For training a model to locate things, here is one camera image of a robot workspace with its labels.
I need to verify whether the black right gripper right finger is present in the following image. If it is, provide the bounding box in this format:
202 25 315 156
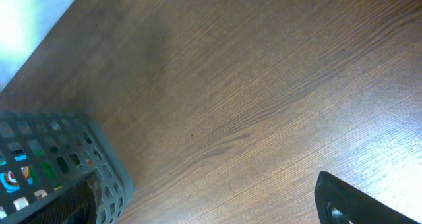
314 171 417 224

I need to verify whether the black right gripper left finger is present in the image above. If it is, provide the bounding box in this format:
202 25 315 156
21 172 102 224

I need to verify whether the green lid jar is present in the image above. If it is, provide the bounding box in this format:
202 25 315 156
32 146 77 190

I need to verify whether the blue round tin can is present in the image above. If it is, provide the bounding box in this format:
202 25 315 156
1 166 34 194

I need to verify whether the grey plastic basket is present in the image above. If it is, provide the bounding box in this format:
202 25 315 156
1 111 134 223

